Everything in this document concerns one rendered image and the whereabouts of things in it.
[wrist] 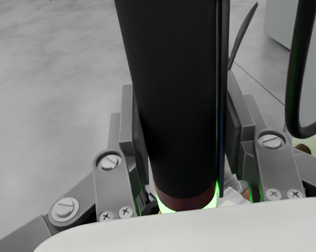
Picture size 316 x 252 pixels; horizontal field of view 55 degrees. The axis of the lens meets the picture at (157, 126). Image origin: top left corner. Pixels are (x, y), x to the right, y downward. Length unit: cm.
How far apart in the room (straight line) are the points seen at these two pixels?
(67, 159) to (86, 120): 43
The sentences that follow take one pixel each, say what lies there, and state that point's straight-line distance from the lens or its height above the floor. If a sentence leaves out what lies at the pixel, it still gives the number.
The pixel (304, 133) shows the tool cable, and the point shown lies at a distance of 26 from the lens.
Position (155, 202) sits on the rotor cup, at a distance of 44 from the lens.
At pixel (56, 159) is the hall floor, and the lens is 241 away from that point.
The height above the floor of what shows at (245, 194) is 140.
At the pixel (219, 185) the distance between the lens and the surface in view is 17.
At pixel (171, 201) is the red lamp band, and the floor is 147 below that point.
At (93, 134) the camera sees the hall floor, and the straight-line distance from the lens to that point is 248.
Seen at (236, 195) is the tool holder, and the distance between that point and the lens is 25.
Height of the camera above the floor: 160
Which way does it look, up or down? 42 degrees down
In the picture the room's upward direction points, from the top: 10 degrees counter-clockwise
